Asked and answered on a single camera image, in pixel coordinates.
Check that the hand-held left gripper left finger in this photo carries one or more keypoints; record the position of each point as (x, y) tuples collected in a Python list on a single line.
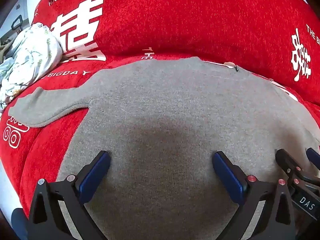
[(93, 177)]

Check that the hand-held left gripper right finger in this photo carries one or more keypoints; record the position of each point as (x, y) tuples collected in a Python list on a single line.
[(228, 177)]

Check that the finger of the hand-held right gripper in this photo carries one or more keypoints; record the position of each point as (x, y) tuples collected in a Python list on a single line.
[(286, 160), (313, 155)]

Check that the grey knit sweater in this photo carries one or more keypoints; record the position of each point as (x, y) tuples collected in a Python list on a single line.
[(162, 105)]

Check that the dark blue cloth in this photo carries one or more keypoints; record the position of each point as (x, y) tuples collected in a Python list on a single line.
[(20, 225)]

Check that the white floral cloth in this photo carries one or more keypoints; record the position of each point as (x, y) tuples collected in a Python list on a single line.
[(32, 50)]

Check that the beige cloth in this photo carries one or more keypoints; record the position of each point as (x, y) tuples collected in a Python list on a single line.
[(5, 50)]

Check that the red printed sofa cover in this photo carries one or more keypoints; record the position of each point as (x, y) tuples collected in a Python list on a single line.
[(187, 17)]

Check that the black metal frame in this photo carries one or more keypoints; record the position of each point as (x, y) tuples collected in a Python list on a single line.
[(17, 25)]

